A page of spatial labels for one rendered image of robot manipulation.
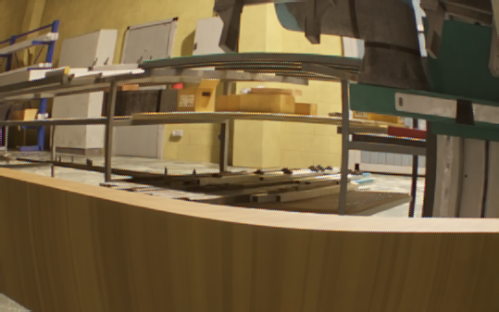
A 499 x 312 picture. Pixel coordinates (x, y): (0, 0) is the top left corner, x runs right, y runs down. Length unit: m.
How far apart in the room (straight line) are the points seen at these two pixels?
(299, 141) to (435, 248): 10.03
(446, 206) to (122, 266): 1.50
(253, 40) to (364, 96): 8.55
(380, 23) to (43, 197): 1.35
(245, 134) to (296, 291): 9.90
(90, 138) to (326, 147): 3.72
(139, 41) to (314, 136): 3.26
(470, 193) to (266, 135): 8.40
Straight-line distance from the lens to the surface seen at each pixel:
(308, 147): 10.16
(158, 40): 11.52
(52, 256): 0.29
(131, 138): 11.68
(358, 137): 3.09
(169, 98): 4.53
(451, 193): 1.72
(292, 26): 1.65
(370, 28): 1.61
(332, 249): 0.21
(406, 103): 1.55
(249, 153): 10.09
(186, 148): 11.08
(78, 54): 12.18
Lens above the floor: 0.65
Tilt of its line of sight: 3 degrees down
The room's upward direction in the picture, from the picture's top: 2 degrees clockwise
